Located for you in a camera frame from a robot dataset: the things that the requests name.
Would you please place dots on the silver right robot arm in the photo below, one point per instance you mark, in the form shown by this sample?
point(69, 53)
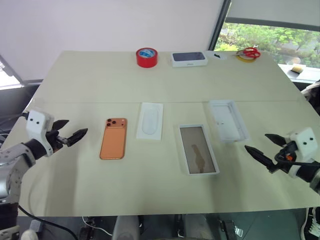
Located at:
point(306, 173)

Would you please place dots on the black and white sneaker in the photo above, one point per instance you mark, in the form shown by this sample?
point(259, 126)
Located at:
point(311, 225)

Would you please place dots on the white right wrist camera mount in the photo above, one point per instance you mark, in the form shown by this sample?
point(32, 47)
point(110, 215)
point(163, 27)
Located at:
point(303, 143)

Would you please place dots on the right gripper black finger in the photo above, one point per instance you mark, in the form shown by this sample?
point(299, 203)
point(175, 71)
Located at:
point(276, 139)
point(261, 156)

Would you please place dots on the white and black bundle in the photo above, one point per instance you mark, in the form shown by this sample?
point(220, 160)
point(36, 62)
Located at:
point(312, 92)

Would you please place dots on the yellow tape roll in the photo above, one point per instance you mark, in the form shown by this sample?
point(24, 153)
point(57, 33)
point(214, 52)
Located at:
point(243, 59)

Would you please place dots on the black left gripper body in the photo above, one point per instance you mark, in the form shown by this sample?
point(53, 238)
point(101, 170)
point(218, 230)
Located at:
point(53, 140)

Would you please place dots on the white moulded insert tray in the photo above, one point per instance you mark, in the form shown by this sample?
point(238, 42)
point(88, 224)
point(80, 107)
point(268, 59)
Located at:
point(150, 121)

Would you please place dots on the orange smartphone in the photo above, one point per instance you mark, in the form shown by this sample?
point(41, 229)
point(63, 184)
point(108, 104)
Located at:
point(113, 142)

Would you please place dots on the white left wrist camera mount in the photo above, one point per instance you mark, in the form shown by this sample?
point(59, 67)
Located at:
point(37, 125)

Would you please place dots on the grey roller blind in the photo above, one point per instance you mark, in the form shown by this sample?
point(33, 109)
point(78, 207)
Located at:
point(275, 12)

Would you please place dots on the closed white phone box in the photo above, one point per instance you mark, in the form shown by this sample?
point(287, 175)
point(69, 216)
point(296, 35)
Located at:
point(189, 60)

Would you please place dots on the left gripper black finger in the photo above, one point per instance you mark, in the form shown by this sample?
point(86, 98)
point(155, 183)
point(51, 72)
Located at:
point(60, 124)
point(77, 136)

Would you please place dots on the dark window frame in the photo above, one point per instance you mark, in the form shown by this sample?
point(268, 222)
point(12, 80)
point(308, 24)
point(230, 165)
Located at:
point(220, 22)

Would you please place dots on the grey rounded shape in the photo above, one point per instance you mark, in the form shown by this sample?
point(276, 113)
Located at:
point(126, 228)

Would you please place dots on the white phone box base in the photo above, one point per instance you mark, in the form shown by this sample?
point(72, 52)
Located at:
point(228, 122)

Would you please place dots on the red tape roll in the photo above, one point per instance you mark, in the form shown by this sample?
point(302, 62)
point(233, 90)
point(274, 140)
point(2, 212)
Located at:
point(147, 58)

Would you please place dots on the brown sponge block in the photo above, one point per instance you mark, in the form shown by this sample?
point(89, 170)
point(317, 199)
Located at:
point(296, 68)

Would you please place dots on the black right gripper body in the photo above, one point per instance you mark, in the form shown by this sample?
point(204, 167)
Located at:
point(287, 151)

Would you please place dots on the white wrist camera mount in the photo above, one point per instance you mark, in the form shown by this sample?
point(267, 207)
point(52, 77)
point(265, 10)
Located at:
point(37, 125)
point(303, 143)

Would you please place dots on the cream paper table cover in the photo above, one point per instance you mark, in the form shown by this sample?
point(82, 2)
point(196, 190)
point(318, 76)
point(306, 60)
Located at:
point(160, 190)

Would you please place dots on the grey rectangular block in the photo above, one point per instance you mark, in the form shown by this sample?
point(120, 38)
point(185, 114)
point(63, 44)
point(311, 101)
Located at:
point(36, 226)

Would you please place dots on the white box lid with picture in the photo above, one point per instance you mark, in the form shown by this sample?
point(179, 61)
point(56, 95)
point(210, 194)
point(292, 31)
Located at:
point(198, 150)

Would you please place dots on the grey metal frame bar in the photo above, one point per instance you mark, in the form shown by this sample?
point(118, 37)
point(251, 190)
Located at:
point(11, 68)

